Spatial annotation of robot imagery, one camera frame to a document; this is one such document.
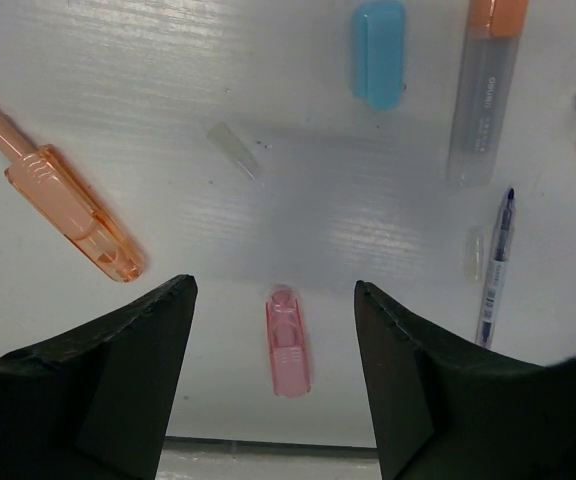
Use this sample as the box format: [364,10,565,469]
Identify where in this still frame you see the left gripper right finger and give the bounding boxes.
[354,281,576,479]

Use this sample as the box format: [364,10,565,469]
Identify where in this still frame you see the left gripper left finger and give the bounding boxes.
[0,275,198,479]

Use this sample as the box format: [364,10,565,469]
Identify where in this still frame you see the clear small pen cap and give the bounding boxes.
[463,226,484,282]

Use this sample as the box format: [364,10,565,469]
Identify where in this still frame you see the orange transparent highlighter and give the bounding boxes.
[0,113,145,283]

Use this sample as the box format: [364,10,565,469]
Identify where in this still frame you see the grey highlighter orange cap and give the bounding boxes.
[447,0,529,188]

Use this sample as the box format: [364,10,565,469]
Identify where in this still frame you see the blue highlighter cap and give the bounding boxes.
[351,1,406,111]

